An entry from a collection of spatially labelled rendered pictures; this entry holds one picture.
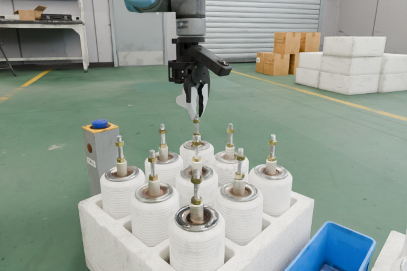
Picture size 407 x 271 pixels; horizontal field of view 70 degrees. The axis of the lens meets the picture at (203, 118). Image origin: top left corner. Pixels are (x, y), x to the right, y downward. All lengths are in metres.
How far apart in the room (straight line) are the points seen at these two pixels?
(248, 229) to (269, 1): 6.07
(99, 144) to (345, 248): 0.65
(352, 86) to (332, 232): 2.42
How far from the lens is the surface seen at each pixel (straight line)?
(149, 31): 5.68
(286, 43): 4.32
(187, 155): 0.78
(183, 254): 0.51
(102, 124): 0.80
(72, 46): 5.65
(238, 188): 0.58
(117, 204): 0.67
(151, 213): 0.56
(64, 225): 1.01
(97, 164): 0.81
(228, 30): 6.05
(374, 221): 1.08
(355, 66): 3.12
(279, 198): 0.66
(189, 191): 0.63
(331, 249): 0.83
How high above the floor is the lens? 0.55
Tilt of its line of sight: 16 degrees down
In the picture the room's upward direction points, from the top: straight up
